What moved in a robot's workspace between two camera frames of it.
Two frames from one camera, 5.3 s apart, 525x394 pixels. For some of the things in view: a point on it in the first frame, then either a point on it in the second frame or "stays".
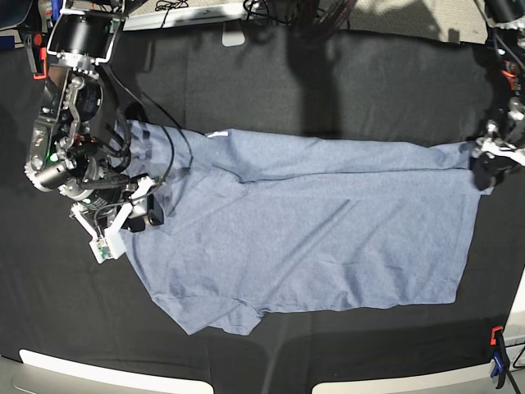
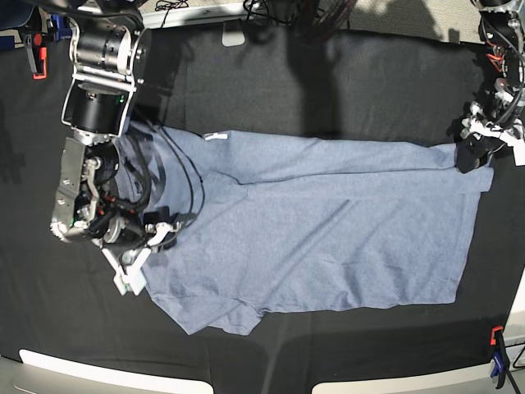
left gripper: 130,207 to 129,252
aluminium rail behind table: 202,16 stays
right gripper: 488,170 to 472,153
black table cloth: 57,295 stays
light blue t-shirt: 254,222 stays
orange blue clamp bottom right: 499,355 stays
